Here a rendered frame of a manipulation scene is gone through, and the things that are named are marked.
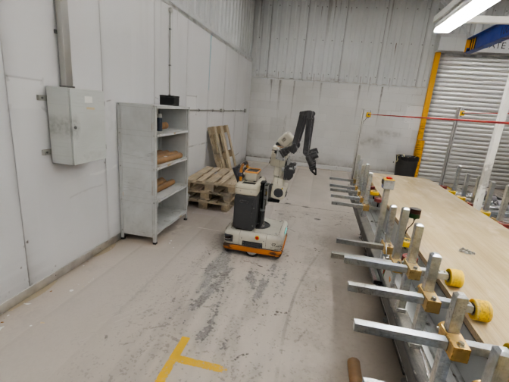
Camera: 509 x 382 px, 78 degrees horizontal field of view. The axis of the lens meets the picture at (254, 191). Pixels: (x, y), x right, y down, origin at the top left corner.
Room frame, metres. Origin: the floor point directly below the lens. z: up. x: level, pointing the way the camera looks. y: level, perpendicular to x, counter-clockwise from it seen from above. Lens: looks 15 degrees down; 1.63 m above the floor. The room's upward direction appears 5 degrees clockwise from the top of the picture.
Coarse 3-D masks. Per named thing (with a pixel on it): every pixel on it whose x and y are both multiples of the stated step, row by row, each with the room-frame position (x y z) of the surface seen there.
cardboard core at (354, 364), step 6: (348, 360) 1.74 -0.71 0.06; (354, 360) 1.73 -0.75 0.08; (348, 366) 1.70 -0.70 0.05; (354, 366) 1.68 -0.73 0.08; (360, 366) 1.70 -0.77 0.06; (348, 372) 1.66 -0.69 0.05; (354, 372) 1.63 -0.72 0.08; (360, 372) 1.64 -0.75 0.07; (354, 378) 1.58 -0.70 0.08; (360, 378) 1.59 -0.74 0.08
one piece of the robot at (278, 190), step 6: (288, 156) 3.59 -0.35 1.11; (270, 162) 3.43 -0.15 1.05; (276, 162) 3.42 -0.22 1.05; (282, 162) 3.41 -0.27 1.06; (276, 168) 3.43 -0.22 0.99; (276, 174) 3.43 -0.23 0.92; (282, 174) 3.43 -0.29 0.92; (276, 180) 3.38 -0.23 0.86; (282, 180) 3.37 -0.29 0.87; (276, 186) 3.38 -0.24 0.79; (282, 186) 3.37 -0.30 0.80; (276, 192) 3.38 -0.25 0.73; (282, 192) 3.37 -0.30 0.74; (276, 198) 3.38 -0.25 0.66; (282, 198) 3.37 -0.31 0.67
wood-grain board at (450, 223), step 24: (408, 192) 3.18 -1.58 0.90; (432, 192) 3.27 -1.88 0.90; (432, 216) 2.39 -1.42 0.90; (456, 216) 2.45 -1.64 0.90; (480, 216) 2.50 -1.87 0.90; (432, 240) 1.87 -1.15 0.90; (456, 240) 1.90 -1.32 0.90; (480, 240) 1.94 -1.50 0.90; (504, 240) 1.98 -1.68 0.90; (456, 264) 1.56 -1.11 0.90; (480, 264) 1.58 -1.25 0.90; (504, 264) 1.61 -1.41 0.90; (456, 288) 1.30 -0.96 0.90; (480, 288) 1.32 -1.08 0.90; (504, 288) 1.34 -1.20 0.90; (504, 312) 1.14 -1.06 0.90; (480, 336) 0.98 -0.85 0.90; (504, 336) 0.99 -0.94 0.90
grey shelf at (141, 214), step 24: (120, 120) 3.47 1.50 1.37; (144, 120) 3.36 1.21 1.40; (168, 120) 4.26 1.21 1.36; (120, 144) 3.41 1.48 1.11; (144, 144) 3.36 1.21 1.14; (168, 144) 4.26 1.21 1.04; (120, 168) 3.41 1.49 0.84; (144, 168) 3.36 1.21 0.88; (168, 168) 4.26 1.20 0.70; (120, 192) 3.41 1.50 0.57; (144, 192) 3.36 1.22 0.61; (168, 192) 3.76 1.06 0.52; (120, 216) 3.41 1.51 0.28; (144, 216) 3.36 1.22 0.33; (168, 216) 3.92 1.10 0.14
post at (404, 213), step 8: (408, 208) 1.63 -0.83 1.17; (400, 216) 1.65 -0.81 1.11; (408, 216) 1.62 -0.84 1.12; (400, 224) 1.63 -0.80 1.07; (400, 232) 1.63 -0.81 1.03; (400, 240) 1.62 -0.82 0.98; (400, 248) 1.62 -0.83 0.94; (392, 256) 1.64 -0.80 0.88; (392, 272) 1.62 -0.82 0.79; (392, 280) 1.62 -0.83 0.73
